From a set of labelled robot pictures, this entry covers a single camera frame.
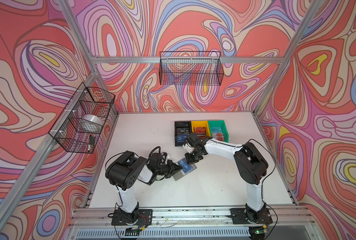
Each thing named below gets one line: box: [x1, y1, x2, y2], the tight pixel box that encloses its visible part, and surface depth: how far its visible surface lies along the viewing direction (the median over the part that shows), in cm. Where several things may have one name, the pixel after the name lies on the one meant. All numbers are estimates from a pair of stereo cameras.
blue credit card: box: [177, 158, 194, 173], surface depth 92 cm
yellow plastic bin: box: [191, 120, 211, 139], surface depth 107 cm
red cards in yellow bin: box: [193, 127, 206, 138], surface depth 107 cm
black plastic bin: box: [174, 121, 192, 147], surface depth 107 cm
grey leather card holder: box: [172, 162, 197, 181], surface depth 90 cm
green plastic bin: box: [207, 120, 230, 143], surface depth 107 cm
